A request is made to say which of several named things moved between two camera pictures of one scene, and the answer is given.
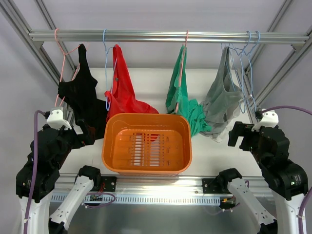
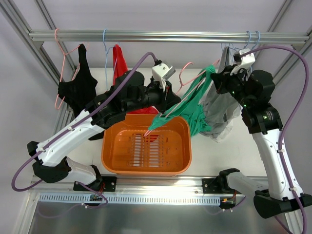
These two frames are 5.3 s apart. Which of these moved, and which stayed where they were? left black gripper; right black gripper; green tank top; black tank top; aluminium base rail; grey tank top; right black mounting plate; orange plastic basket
Moved: right black gripper; left black gripper; green tank top
Stayed: aluminium base rail; black tank top; orange plastic basket; right black mounting plate; grey tank top
